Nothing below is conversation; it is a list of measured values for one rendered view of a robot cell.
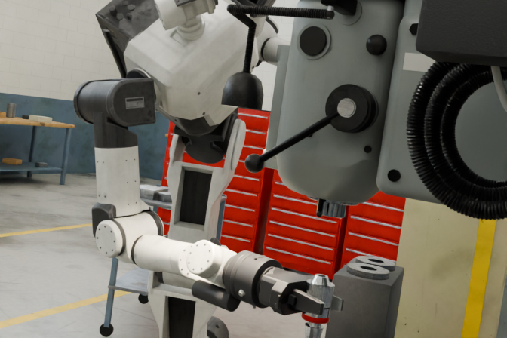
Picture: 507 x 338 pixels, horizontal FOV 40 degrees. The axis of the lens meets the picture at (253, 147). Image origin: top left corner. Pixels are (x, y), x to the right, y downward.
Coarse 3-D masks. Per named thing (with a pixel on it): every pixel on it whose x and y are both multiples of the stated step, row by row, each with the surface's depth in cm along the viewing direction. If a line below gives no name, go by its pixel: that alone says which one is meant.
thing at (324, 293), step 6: (306, 282) 115; (330, 282) 116; (306, 288) 114; (312, 288) 113; (318, 288) 113; (324, 288) 113; (330, 288) 113; (312, 294) 113; (318, 294) 113; (324, 294) 113; (330, 294) 113; (324, 300) 113; (330, 300) 114; (324, 306) 113; (330, 306) 114; (306, 312) 114; (324, 312) 113
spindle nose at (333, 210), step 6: (324, 204) 112; (330, 204) 112; (336, 204) 112; (324, 210) 112; (330, 210) 112; (336, 210) 112; (342, 210) 112; (330, 216) 112; (336, 216) 112; (342, 216) 113
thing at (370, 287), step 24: (360, 264) 150; (384, 264) 154; (336, 288) 143; (360, 288) 142; (384, 288) 140; (336, 312) 143; (360, 312) 142; (384, 312) 140; (336, 336) 143; (360, 336) 142; (384, 336) 140
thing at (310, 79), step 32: (320, 0) 106; (384, 0) 101; (320, 32) 104; (352, 32) 103; (384, 32) 101; (288, 64) 110; (320, 64) 105; (352, 64) 103; (384, 64) 101; (288, 96) 108; (320, 96) 105; (384, 96) 101; (288, 128) 108; (288, 160) 108; (320, 160) 105; (352, 160) 103; (320, 192) 108; (352, 192) 107
